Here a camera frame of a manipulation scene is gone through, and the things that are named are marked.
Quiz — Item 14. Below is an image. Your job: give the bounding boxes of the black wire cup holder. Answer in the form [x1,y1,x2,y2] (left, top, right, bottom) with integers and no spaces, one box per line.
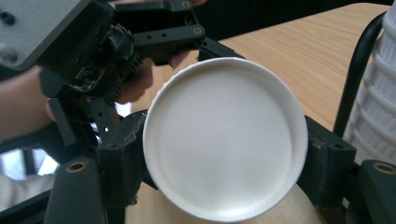
[332,11,388,138]

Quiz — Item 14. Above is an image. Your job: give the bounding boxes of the blue banded paper cup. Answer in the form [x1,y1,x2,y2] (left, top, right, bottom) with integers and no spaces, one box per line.
[142,56,309,224]

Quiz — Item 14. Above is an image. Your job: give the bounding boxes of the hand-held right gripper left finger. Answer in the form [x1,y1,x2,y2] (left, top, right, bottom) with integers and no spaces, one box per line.
[96,109,158,209]

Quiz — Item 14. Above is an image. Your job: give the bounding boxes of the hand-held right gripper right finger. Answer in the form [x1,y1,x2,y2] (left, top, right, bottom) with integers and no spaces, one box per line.
[295,115,358,208]

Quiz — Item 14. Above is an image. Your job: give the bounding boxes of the stack of white paper cups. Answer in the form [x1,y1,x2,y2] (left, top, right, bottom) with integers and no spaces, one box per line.
[341,4,396,167]

